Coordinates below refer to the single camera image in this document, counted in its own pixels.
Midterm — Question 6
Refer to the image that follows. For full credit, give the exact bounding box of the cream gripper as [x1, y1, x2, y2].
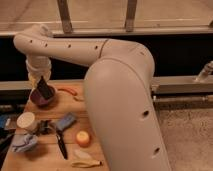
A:
[26, 56, 52, 88]

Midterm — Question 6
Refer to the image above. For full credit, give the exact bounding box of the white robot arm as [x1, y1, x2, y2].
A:
[13, 25, 171, 171]

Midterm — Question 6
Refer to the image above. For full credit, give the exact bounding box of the white paper cup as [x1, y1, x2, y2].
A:
[16, 112, 37, 132]

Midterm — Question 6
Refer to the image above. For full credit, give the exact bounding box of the purple bowl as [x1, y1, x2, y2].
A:
[30, 89, 54, 107]

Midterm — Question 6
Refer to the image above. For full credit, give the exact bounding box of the orange carrot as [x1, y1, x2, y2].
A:
[58, 88, 77, 96]

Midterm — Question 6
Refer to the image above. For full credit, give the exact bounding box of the small yellow green utensil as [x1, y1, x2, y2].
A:
[73, 96, 84, 102]

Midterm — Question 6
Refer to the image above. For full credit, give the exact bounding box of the blue sponge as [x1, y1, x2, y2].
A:
[56, 113, 76, 131]

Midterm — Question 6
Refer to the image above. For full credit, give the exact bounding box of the black binder clip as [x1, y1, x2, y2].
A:
[36, 120, 54, 135]

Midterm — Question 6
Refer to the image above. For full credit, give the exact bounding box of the light blue cloth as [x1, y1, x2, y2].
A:
[12, 134, 38, 153]

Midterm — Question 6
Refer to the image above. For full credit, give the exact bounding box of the orange yellow apple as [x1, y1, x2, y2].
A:
[76, 131, 90, 147]

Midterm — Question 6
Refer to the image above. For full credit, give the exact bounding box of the clear plastic piece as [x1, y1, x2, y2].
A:
[74, 149, 91, 159]

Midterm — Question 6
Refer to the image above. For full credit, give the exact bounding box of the yellow banana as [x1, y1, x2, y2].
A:
[71, 159, 102, 168]

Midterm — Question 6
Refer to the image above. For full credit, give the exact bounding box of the black handled knife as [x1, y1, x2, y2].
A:
[56, 131, 68, 160]

